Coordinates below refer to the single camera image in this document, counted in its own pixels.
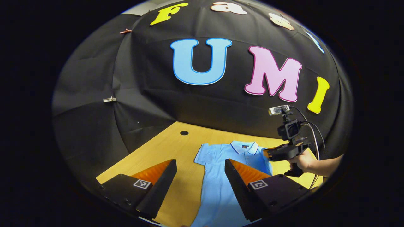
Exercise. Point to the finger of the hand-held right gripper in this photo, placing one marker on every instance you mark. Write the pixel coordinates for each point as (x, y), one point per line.
(270, 154)

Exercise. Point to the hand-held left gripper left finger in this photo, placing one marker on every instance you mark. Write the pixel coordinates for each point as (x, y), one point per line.
(162, 189)

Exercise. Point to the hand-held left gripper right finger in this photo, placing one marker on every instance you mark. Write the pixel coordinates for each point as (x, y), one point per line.
(238, 189)

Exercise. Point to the light blue T-shirt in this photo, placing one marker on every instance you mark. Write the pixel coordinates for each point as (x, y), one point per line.
(217, 189)

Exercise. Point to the silver metal clip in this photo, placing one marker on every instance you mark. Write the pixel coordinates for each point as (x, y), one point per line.
(109, 99)

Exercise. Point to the black backdrop cloth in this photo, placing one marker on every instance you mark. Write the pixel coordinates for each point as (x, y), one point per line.
(151, 78)

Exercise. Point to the copper metal clip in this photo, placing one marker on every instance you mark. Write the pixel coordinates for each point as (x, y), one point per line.
(125, 31)

